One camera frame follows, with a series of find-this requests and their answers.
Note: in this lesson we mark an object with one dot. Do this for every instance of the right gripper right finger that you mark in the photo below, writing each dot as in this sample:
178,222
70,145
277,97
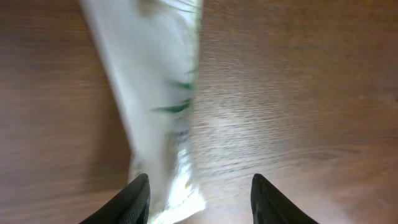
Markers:
270,206

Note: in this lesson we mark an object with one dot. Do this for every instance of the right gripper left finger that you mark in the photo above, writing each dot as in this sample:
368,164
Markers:
129,206

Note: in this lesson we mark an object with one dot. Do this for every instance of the white bamboo print tube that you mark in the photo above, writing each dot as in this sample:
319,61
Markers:
150,49

